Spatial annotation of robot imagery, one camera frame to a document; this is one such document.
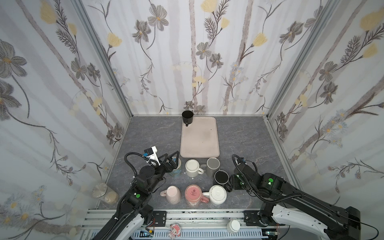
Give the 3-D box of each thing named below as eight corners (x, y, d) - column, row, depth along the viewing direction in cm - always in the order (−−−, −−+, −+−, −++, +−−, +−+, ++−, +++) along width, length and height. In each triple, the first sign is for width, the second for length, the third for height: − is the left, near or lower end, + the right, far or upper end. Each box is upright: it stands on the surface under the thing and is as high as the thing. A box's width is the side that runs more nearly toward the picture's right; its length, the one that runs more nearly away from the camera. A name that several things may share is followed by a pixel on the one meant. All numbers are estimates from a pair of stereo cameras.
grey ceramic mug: (200, 170, 92) (201, 163, 84) (207, 161, 96) (209, 153, 88) (211, 179, 88) (213, 172, 80) (219, 169, 92) (221, 162, 84)
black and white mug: (182, 129, 113) (181, 121, 106) (182, 117, 120) (182, 110, 113) (193, 129, 113) (193, 121, 106) (193, 118, 120) (193, 110, 113)
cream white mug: (187, 179, 89) (187, 174, 83) (184, 166, 94) (184, 160, 88) (202, 175, 91) (203, 169, 85) (198, 163, 96) (199, 157, 90)
